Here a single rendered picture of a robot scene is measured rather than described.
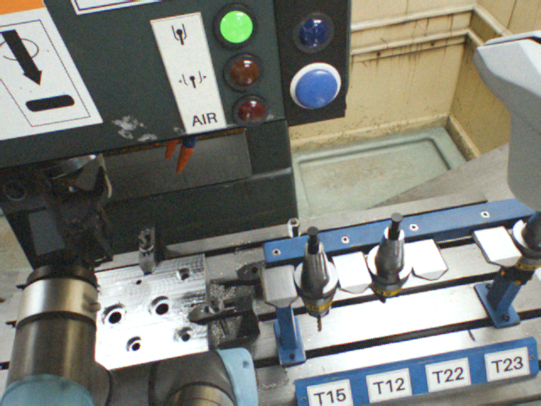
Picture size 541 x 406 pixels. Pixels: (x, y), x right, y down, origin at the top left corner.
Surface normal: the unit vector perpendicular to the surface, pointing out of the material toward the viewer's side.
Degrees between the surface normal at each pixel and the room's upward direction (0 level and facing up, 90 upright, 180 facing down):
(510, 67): 42
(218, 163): 90
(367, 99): 90
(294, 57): 90
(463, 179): 24
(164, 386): 11
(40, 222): 64
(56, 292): 19
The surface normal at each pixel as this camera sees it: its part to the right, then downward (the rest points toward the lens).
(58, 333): 0.40, -0.64
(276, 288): -0.11, -0.65
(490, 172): -0.51, -0.52
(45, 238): 0.15, 0.35
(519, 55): -0.75, -0.45
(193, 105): 0.14, 0.73
